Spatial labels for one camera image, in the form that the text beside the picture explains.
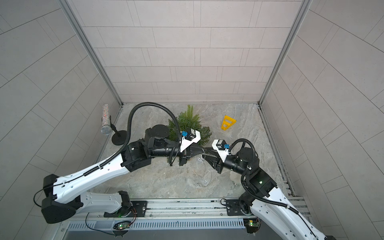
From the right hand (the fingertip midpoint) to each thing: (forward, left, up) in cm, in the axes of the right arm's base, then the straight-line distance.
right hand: (205, 154), depth 64 cm
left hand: (-3, 0, +8) cm, 9 cm away
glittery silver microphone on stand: (+25, +53, -19) cm, 62 cm away
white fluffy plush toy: (-3, -16, -23) cm, 28 cm away
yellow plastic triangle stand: (+35, -19, -24) cm, 47 cm away
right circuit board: (-23, -20, -26) cm, 40 cm away
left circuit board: (-21, +38, -20) cm, 48 cm away
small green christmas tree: (+15, +7, +5) cm, 18 cm away
